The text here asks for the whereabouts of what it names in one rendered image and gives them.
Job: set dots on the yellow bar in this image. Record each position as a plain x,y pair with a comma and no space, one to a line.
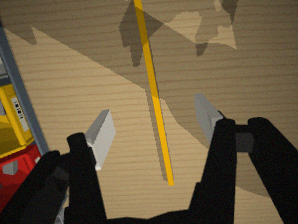
153,87

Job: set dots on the red open bin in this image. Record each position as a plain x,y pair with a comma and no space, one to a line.
10,183

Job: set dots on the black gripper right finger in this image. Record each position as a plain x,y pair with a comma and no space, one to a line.
273,156

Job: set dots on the yellow open bin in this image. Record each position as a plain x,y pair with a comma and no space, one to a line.
12,141

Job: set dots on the grey metal shelf rack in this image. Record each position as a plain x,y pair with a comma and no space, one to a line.
16,80

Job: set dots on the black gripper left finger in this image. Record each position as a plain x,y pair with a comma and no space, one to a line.
38,199

